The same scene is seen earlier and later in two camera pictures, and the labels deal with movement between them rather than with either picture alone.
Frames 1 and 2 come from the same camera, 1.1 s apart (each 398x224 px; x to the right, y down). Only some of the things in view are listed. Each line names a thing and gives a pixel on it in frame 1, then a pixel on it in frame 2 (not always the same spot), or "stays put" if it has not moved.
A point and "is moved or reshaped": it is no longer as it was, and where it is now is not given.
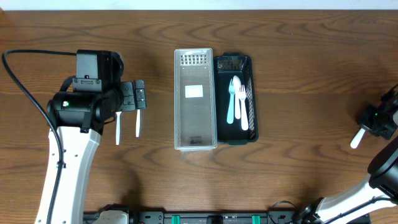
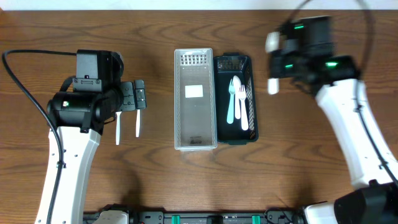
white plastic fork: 356,141 is moved or reshaped
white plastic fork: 244,122 stays put
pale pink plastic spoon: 236,84 stays put
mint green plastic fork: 230,115 stays put
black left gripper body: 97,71 stays put
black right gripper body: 372,122 → 277,64
